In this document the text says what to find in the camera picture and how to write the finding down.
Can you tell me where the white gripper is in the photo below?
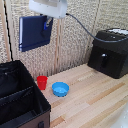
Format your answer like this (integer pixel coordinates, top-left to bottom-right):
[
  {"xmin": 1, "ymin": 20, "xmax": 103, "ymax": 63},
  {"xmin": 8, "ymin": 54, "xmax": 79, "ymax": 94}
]
[{"xmin": 28, "ymin": 0, "xmax": 69, "ymax": 32}]

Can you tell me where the dark blue book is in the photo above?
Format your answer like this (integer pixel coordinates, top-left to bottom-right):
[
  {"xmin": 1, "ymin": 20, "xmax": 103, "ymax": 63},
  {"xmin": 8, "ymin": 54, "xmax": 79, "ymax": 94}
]
[{"xmin": 18, "ymin": 14, "xmax": 54, "ymax": 53}]

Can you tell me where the red plastic cup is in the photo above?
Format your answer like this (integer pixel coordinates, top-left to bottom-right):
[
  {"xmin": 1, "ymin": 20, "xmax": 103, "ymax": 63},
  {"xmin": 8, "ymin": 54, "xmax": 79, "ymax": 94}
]
[{"xmin": 36, "ymin": 75, "xmax": 49, "ymax": 91}]

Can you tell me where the blue plastic bowl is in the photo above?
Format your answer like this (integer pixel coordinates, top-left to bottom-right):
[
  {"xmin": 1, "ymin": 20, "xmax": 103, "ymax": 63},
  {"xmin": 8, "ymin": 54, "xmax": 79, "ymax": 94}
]
[{"xmin": 51, "ymin": 81, "xmax": 71, "ymax": 98}]

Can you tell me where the black shredder bin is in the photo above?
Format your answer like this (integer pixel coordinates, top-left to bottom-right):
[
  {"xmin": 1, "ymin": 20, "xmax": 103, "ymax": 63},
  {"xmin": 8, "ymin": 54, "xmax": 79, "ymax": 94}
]
[{"xmin": 87, "ymin": 28, "xmax": 128, "ymax": 80}]

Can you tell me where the black fabric storage box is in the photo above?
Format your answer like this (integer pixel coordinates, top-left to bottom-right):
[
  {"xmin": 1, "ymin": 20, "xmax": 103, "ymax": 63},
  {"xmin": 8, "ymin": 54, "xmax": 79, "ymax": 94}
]
[{"xmin": 0, "ymin": 60, "xmax": 52, "ymax": 128}]

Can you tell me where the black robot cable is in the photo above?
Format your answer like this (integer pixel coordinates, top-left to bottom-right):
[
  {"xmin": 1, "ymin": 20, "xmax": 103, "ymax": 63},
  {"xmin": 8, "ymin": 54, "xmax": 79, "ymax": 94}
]
[{"xmin": 65, "ymin": 12, "xmax": 128, "ymax": 44}]

